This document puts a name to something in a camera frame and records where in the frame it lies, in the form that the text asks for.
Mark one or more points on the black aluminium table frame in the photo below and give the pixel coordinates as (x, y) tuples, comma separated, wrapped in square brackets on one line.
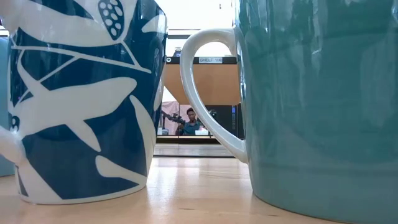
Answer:
[(186, 140)]

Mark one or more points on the black cabinet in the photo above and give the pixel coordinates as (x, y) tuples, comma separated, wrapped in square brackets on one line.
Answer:
[(227, 119)]

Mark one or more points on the blue white leaf pattern mug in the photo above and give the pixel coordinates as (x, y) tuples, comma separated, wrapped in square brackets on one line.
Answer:
[(77, 155)]

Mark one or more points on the wooden shelf black metal frame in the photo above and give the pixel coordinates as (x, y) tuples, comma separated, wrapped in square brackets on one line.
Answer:
[(214, 84)]

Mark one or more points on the white shelf label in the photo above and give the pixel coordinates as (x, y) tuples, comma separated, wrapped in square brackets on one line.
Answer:
[(211, 60)]

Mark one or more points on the pink cloth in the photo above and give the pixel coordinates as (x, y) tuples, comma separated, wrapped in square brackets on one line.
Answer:
[(171, 109)]

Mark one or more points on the small white box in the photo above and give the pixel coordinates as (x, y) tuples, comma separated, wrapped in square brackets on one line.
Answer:
[(201, 132)]

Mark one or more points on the person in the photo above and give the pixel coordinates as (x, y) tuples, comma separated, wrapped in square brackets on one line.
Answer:
[(190, 127)]

